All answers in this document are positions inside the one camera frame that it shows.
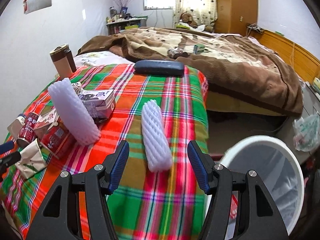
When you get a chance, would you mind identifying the purple white milk carton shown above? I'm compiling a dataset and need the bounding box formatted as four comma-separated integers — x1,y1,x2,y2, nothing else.
78,89,116,119

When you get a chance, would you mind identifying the wooden wardrobe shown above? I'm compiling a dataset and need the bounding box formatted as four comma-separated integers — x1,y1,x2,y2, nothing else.
214,0,258,36

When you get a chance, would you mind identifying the dark blue glasses case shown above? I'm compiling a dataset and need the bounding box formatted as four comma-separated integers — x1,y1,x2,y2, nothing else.
134,60,184,77

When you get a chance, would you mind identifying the wooden headboard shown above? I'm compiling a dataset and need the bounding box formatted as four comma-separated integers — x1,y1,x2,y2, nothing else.
250,30,319,83

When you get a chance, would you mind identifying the brown teddy bear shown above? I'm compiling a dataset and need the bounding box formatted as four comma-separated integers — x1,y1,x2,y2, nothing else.
176,12,214,33

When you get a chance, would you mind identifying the small green box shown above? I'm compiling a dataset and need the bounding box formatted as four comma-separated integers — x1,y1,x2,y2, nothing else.
193,44,206,55

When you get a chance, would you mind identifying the brown patterned blanket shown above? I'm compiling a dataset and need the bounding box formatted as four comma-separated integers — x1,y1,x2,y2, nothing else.
78,27,303,118

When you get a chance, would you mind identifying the floral dotted curtain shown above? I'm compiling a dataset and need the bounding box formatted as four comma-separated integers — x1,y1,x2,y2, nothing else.
172,0,217,25

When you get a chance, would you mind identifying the white round trash bin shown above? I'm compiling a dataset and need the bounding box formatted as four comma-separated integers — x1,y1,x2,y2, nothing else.
218,135,304,234

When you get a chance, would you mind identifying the plaid red green tablecloth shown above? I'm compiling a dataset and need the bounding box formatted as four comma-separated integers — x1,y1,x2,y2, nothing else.
1,64,208,239

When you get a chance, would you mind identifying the cluttered side shelf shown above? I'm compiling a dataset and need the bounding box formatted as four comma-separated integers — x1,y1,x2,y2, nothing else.
106,7,148,35

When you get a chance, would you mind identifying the plastic bag green print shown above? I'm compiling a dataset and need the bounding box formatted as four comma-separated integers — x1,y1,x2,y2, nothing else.
292,114,319,152

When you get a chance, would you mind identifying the white foam net sleeve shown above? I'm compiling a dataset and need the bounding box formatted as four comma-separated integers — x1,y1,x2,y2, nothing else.
48,78,101,146

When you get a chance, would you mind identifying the white foam fruit net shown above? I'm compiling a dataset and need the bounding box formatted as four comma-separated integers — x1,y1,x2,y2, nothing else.
141,100,173,172

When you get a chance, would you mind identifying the white paper cup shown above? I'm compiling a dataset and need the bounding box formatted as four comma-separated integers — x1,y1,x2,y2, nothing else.
15,139,47,179

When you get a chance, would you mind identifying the red milk can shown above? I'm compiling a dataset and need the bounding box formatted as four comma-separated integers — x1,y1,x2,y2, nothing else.
17,112,39,148

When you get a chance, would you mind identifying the red crushed drink carton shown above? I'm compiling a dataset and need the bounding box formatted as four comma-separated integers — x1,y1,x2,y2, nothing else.
34,108,75,159

